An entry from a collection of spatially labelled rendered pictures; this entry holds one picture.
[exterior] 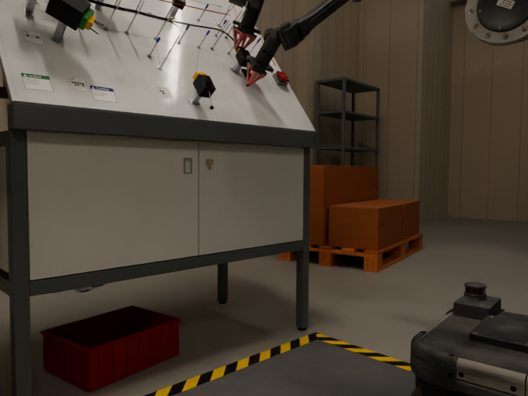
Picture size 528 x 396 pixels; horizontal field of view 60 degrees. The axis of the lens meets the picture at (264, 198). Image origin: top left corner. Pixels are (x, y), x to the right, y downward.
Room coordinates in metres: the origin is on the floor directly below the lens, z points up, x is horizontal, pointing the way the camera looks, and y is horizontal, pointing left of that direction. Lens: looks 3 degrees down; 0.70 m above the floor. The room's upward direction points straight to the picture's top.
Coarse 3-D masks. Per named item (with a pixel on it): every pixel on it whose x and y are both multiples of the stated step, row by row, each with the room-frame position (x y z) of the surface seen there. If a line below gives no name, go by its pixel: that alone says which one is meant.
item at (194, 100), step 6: (198, 78) 1.53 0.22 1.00; (204, 78) 1.54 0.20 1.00; (210, 78) 1.56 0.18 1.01; (198, 84) 1.53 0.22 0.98; (204, 84) 1.51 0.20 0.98; (210, 84) 1.53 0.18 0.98; (198, 90) 1.53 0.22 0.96; (204, 90) 1.52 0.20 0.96; (210, 90) 1.53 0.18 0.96; (192, 96) 1.58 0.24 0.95; (198, 96) 1.56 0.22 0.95; (204, 96) 1.54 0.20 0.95; (210, 96) 1.52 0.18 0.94; (192, 102) 1.58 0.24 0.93; (198, 102) 1.60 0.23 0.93; (210, 108) 1.52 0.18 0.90
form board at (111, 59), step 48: (0, 0) 1.35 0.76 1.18; (48, 0) 1.47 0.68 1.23; (144, 0) 1.80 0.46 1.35; (0, 48) 1.24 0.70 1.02; (48, 48) 1.34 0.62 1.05; (96, 48) 1.47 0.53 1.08; (144, 48) 1.61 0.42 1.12; (192, 48) 1.80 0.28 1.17; (48, 96) 1.23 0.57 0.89; (144, 96) 1.46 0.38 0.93; (240, 96) 1.79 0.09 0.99; (288, 96) 2.02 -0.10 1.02
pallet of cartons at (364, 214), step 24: (312, 168) 3.46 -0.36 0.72; (336, 168) 3.58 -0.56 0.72; (360, 168) 3.99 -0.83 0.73; (312, 192) 3.46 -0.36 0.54; (336, 192) 3.58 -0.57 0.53; (360, 192) 3.99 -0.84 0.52; (312, 216) 3.45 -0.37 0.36; (336, 216) 3.36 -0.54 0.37; (360, 216) 3.26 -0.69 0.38; (384, 216) 3.30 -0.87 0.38; (408, 216) 3.79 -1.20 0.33; (312, 240) 3.45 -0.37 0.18; (336, 240) 3.36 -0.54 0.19; (360, 240) 3.26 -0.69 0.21; (384, 240) 3.31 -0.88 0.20; (408, 240) 3.77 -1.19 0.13; (336, 264) 3.43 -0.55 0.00; (384, 264) 3.34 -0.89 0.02
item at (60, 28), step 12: (60, 0) 1.28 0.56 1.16; (72, 0) 1.30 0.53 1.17; (84, 0) 1.33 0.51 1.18; (48, 12) 1.30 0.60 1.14; (60, 12) 1.30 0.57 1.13; (72, 12) 1.29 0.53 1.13; (84, 12) 1.31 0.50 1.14; (60, 24) 1.37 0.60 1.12; (72, 24) 1.32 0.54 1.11; (60, 36) 1.37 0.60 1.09
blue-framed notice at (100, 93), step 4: (92, 88) 1.35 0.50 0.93; (96, 88) 1.36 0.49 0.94; (100, 88) 1.37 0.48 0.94; (104, 88) 1.38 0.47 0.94; (108, 88) 1.39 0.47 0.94; (112, 88) 1.40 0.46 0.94; (92, 92) 1.34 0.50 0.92; (96, 92) 1.35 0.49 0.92; (100, 92) 1.36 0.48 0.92; (104, 92) 1.37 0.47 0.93; (108, 92) 1.38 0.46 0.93; (112, 92) 1.39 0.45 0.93; (96, 96) 1.34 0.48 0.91; (100, 96) 1.35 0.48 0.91; (104, 96) 1.36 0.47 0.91; (108, 96) 1.37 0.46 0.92; (112, 96) 1.38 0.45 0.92; (96, 100) 1.33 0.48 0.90; (100, 100) 1.34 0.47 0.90; (104, 100) 1.35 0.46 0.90; (108, 100) 1.36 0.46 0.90; (112, 100) 1.37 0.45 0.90; (116, 100) 1.38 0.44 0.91
